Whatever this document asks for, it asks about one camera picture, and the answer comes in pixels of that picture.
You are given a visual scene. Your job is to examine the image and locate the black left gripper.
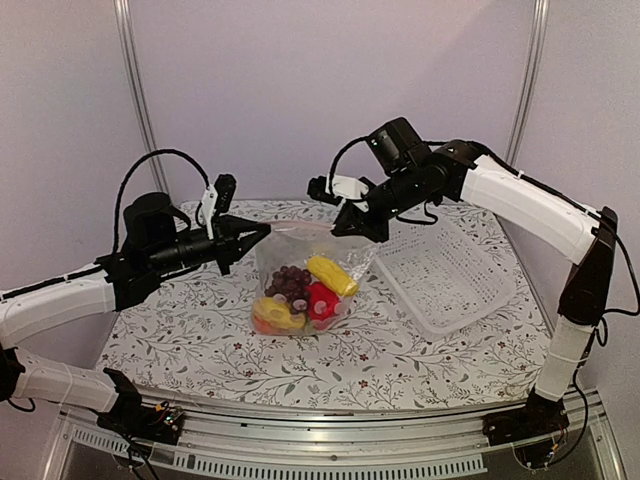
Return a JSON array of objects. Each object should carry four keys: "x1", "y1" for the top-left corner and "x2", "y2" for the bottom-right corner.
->
[{"x1": 147, "y1": 214, "x2": 269, "y2": 275}]

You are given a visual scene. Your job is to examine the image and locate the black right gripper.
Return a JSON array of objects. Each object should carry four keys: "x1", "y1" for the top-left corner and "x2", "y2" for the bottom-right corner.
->
[{"x1": 335, "y1": 164, "x2": 437, "y2": 241}]

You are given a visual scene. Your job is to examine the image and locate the purple toy grapes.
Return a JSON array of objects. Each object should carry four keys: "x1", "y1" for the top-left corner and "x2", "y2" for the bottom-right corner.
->
[{"x1": 265, "y1": 265, "x2": 312, "y2": 314}]

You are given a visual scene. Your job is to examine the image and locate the clear zip top bag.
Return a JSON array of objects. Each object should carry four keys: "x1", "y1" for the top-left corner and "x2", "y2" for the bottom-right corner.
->
[{"x1": 251, "y1": 220, "x2": 377, "y2": 336}]

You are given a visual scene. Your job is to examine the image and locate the red toy bell pepper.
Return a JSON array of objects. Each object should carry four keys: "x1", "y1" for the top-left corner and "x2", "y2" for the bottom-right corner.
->
[{"x1": 305, "y1": 282, "x2": 348, "y2": 331}]

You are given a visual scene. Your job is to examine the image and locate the orange toy pumpkin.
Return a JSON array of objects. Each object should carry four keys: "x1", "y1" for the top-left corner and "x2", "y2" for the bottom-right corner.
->
[{"x1": 252, "y1": 316, "x2": 289, "y2": 336}]

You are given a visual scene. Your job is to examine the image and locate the white plastic basket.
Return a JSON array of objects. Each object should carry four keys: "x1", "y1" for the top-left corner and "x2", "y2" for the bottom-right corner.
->
[{"x1": 375, "y1": 218, "x2": 516, "y2": 336}]

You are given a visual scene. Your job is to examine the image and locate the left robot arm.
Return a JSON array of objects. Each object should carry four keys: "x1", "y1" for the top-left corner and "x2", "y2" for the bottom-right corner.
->
[{"x1": 1, "y1": 192, "x2": 271, "y2": 434}]

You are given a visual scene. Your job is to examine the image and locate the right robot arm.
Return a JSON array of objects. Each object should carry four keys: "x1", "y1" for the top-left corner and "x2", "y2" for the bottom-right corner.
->
[{"x1": 324, "y1": 117, "x2": 617, "y2": 436}]

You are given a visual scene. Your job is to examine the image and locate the floral patterned table mat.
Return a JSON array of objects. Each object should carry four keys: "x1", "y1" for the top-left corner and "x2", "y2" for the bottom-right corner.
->
[{"x1": 99, "y1": 205, "x2": 549, "y2": 410}]

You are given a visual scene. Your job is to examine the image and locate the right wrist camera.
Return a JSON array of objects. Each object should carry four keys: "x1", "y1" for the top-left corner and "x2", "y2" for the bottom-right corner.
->
[{"x1": 307, "y1": 175, "x2": 374, "y2": 212}]

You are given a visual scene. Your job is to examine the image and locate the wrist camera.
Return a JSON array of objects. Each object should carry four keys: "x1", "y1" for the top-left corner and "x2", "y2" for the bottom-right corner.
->
[
  {"x1": 307, "y1": 175, "x2": 374, "y2": 212},
  {"x1": 195, "y1": 174, "x2": 237, "y2": 240}
]

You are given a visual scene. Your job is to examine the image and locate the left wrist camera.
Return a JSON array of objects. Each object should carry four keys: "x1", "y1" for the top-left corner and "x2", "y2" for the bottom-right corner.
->
[{"x1": 195, "y1": 174, "x2": 237, "y2": 240}]

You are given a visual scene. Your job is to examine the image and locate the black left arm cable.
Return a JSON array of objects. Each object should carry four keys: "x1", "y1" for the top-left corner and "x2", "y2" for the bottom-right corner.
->
[{"x1": 110, "y1": 148, "x2": 211, "y2": 256}]

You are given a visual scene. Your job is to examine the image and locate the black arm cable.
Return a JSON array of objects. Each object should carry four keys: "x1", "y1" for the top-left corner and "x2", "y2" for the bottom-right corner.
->
[
  {"x1": 110, "y1": 148, "x2": 211, "y2": 256},
  {"x1": 327, "y1": 135, "x2": 640, "y2": 319}
]

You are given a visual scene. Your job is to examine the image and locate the left aluminium frame post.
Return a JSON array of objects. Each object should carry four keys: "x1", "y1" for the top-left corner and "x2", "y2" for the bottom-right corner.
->
[{"x1": 112, "y1": 0, "x2": 169, "y2": 194}]

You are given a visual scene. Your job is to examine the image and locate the aluminium frame post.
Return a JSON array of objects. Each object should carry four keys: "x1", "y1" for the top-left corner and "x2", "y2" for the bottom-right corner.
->
[
  {"x1": 112, "y1": 0, "x2": 169, "y2": 194},
  {"x1": 505, "y1": 0, "x2": 550, "y2": 166}
]

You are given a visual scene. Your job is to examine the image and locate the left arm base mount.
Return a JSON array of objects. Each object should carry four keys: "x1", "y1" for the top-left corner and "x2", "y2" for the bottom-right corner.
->
[{"x1": 96, "y1": 368, "x2": 185, "y2": 445}]

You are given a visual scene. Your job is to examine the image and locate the aluminium front rail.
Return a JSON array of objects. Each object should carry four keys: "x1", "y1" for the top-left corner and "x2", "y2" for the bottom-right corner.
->
[{"x1": 43, "y1": 389, "x2": 627, "y2": 479}]

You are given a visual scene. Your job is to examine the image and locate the right aluminium frame post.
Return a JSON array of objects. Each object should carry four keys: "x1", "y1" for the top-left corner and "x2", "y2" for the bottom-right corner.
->
[{"x1": 505, "y1": 0, "x2": 550, "y2": 166}]

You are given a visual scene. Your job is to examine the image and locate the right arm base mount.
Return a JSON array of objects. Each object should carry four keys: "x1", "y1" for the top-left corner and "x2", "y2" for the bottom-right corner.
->
[{"x1": 482, "y1": 391, "x2": 570, "y2": 446}]

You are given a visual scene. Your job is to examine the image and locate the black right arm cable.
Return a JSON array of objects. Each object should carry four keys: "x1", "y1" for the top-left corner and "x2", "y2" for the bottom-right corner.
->
[{"x1": 327, "y1": 135, "x2": 640, "y2": 319}]

